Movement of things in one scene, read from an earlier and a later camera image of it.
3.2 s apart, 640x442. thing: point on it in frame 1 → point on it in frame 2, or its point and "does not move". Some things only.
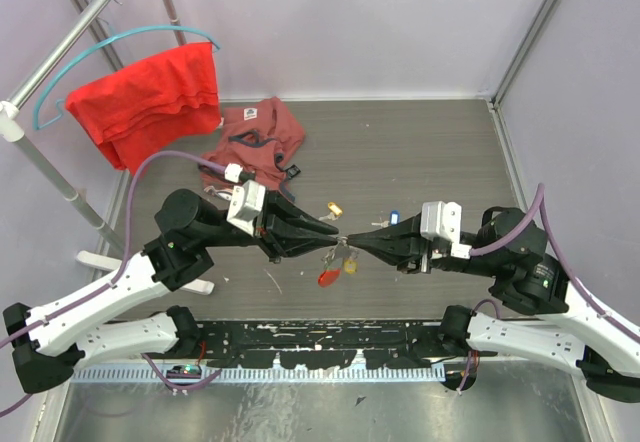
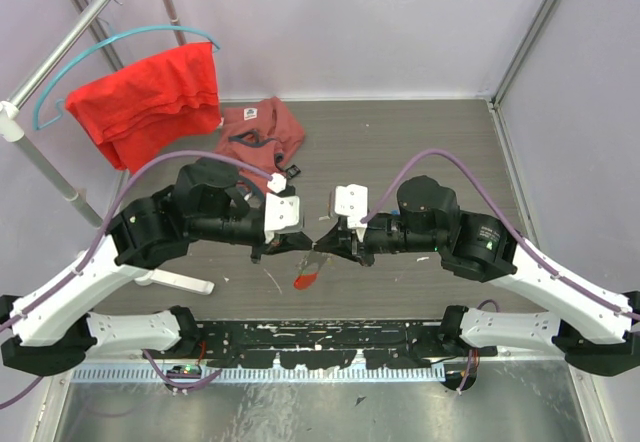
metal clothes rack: x=11 y=114 does not move
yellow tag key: x=335 y=212 does not move
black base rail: x=320 y=344 does not move
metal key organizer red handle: x=334 y=261 → x=308 y=267
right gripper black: x=411 y=250 → x=345 y=241
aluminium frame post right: x=531 y=37 does not move
